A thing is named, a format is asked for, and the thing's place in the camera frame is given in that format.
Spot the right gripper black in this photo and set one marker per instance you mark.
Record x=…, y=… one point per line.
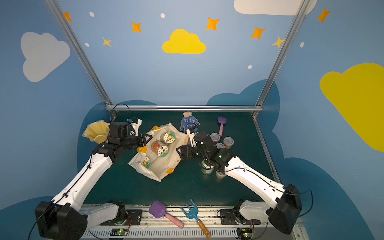
x=190, y=151

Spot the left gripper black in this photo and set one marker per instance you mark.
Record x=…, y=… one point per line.
x=140, y=140

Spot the carrot label seed can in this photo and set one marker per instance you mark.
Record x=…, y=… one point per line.
x=160, y=148

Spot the white canvas bag yellow handles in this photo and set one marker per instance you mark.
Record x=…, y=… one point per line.
x=159, y=157

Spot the sunflower label seed can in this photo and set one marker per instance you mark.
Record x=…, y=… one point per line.
x=168, y=137

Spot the seed jar pink seeds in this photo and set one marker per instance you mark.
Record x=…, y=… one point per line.
x=215, y=137

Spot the seed jar clear lid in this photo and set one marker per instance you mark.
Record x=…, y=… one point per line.
x=228, y=142

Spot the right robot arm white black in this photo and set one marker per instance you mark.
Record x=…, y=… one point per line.
x=282, y=205

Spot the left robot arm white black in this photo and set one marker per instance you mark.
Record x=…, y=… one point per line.
x=61, y=218

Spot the blue white work glove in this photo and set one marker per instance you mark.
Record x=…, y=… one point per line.
x=188, y=121

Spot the yellow ruffled vase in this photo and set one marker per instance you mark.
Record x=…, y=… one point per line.
x=97, y=132

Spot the left circuit board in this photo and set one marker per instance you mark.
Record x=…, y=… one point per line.
x=119, y=232

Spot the circuit board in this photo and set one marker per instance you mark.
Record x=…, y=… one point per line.
x=119, y=232
x=244, y=234

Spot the right circuit board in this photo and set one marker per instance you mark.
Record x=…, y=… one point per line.
x=244, y=234

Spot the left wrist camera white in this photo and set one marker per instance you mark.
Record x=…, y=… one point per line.
x=135, y=123

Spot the aluminium back rail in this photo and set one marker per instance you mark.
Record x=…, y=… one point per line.
x=123, y=107

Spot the small purple shovel pink handle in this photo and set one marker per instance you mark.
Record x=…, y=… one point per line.
x=222, y=121

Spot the large purple shovel pink handle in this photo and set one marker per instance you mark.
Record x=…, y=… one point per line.
x=158, y=210

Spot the teal garden fork wooden handle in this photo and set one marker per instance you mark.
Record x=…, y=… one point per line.
x=193, y=214

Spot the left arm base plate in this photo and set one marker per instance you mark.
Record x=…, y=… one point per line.
x=129, y=218

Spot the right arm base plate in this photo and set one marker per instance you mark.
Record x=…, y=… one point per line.
x=233, y=217

